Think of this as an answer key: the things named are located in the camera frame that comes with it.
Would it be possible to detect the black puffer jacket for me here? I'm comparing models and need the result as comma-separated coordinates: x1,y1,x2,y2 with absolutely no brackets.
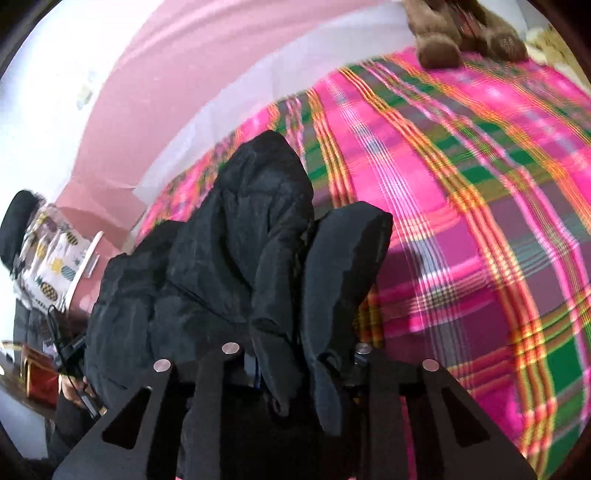
83,129,395,480

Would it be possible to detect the person's left hand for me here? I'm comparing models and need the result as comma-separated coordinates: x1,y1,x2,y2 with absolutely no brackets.
59,375,97,409

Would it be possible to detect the red box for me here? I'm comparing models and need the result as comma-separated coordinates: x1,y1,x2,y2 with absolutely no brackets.
20,344,59,409

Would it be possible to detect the pineapple print fabric cover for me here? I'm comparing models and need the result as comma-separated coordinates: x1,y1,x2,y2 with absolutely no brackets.
11,201,91,314

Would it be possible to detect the black cushion on top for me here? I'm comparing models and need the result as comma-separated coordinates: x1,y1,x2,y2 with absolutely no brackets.
0,190,41,272

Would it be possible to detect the white bed side panel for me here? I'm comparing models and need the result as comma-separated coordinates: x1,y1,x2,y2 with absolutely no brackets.
121,4,417,250

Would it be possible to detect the pink plaid bed blanket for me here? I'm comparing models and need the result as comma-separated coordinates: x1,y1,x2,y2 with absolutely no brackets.
140,49,590,479

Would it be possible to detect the brown teddy bear santa hat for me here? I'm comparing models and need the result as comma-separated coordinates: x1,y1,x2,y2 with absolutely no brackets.
403,0,528,70

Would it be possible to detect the yellow plush toy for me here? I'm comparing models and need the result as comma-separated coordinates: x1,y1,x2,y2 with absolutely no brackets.
525,26,582,73

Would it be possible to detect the pink wall sheet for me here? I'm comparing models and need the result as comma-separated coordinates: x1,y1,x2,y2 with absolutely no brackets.
55,0,403,250

